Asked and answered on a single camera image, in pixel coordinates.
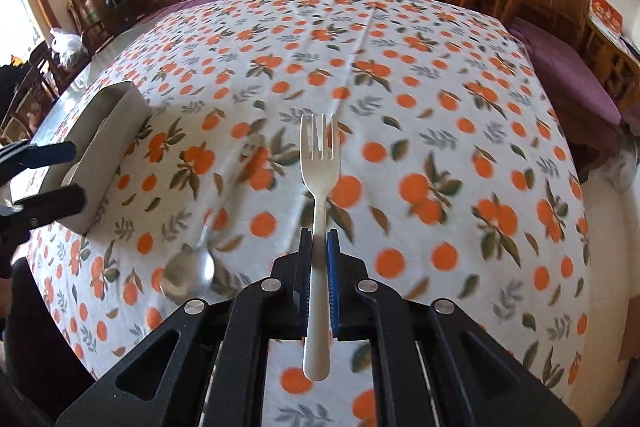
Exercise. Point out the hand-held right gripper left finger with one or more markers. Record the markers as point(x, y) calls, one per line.
point(300, 287)

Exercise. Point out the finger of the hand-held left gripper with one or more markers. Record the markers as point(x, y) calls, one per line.
point(50, 153)
point(55, 202)

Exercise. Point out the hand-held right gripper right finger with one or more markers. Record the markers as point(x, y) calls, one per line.
point(334, 282)

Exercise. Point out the grey utensil box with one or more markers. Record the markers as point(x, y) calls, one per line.
point(110, 142)

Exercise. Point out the cream plastic fork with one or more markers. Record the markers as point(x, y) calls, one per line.
point(317, 207)

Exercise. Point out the dark wooden chair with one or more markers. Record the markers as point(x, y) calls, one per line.
point(47, 72)

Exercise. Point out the metal spoon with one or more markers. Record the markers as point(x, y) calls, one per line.
point(190, 269)

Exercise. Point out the white plastic bag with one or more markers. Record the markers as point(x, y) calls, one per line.
point(65, 42)

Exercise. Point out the dark cloth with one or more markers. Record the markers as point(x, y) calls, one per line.
point(45, 347)

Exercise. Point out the orange print tablecloth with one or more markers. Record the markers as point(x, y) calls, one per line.
point(400, 117)

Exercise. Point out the purple bench cushion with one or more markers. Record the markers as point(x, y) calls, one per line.
point(565, 72)

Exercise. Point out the red wall poster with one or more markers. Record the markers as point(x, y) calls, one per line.
point(605, 9)

